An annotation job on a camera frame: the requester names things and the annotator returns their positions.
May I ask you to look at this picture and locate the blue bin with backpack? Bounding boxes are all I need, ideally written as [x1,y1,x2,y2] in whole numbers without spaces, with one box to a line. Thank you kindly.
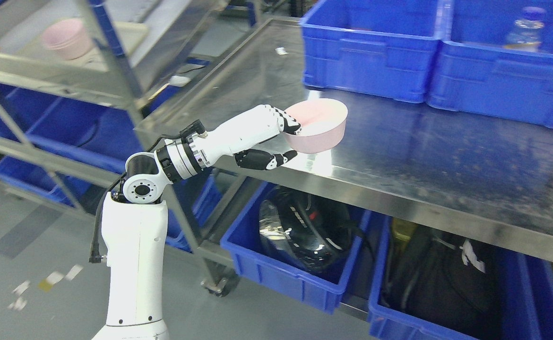
[368,214,553,340]

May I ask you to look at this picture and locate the pink bowl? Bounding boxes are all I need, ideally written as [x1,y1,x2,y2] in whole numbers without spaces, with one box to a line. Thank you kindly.
[285,98,348,153]

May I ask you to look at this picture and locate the blue crate on table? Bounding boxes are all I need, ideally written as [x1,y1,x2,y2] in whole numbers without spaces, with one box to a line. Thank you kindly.
[426,0,553,128]
[299,0,452,103]

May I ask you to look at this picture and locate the blue bin with helmet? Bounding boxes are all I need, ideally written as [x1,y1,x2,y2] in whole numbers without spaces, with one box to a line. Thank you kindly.
[220,182,370,314]

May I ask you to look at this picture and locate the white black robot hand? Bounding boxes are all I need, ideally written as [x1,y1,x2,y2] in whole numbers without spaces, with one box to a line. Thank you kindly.
[190,105,301,170]

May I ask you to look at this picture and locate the blue bin shelf left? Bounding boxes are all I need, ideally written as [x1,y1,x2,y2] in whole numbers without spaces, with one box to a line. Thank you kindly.
[26,98,143,174]

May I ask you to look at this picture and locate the black backpack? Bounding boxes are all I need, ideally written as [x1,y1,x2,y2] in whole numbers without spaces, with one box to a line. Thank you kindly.
[378,225,517,340]

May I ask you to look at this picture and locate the blue crate on table middle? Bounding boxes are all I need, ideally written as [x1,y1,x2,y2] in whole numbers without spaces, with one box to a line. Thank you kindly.
[426,0,553,128]

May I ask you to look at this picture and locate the steel table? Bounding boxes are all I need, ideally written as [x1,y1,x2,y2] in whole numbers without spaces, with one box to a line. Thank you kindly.
[135,17,553,298]

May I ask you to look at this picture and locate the blue crate on table left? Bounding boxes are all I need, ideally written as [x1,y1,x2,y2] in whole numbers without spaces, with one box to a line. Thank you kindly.
[299,0,452,103]

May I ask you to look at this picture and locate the steel shelf rack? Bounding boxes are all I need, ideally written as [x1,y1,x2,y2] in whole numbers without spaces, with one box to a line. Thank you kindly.
[0,0,228,212]

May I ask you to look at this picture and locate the clear plastic bottle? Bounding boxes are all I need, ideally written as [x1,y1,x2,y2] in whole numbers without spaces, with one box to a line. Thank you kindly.
[503,6,546,52]

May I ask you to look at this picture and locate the black helmet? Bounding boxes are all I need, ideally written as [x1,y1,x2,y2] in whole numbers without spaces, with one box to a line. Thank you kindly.
[259,186,372,276]

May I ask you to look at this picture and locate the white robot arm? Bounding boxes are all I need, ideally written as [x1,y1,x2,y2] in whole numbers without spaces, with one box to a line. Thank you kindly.
[89,135,204,340]

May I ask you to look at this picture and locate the cream bear tray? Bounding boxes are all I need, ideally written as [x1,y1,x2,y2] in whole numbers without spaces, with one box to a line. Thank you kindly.
[16,22,149,71]

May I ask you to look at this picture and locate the stacked pink bowls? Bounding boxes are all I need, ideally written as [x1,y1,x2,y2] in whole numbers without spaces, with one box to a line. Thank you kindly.
[41,18,94,60]

